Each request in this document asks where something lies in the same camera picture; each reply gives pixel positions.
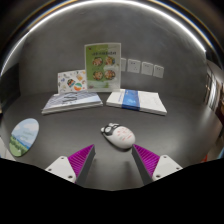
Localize grey building-cover book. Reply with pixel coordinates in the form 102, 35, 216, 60
41, 91, 104, 116

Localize green food poster sign stand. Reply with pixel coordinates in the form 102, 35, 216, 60
84, 42, 122, 93

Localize white sticker-print card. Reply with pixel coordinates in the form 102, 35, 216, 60
57, 69, 88, 94

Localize round landscape-print mouse pad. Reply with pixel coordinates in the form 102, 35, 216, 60
8, 117, 40, 158

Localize white panda-face computer mouse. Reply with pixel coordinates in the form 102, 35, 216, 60
100, 122, 137, 150

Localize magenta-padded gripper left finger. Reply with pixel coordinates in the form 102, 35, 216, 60
44, 143, 97, 186

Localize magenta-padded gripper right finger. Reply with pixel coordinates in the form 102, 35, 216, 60
131, 143, 184, 186

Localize white ceiling light strip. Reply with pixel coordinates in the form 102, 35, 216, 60
0, 0, 208, 78

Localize white book with blue band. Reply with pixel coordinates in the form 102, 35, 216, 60
105, 88, 168, 117

